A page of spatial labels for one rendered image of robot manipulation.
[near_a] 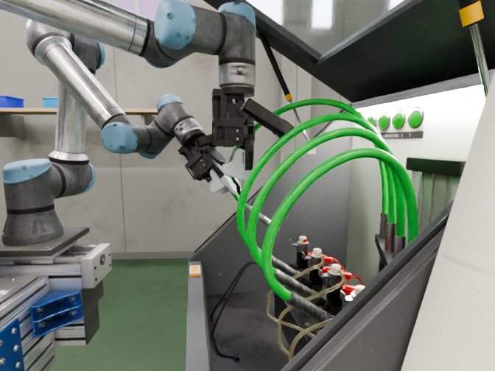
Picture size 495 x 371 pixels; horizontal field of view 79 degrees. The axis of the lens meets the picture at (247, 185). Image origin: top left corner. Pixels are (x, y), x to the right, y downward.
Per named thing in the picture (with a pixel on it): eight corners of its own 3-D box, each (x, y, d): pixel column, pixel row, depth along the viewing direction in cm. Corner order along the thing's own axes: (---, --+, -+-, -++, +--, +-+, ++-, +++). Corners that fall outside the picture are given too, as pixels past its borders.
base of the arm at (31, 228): (-12, 246, 84) (-16, 210, 82) (25, 230, 98) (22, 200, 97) (44, 245, 84) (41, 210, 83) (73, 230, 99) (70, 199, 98)
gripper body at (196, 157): (210, 185, 85) (188, 153, 89) (231, 164, 83) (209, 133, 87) (194, 182, 78) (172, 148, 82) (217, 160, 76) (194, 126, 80)
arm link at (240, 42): (206, 9, 60) (241, 19, 65) (207, 67, 62) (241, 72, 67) (227, -6, 54) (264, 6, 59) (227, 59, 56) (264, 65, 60)
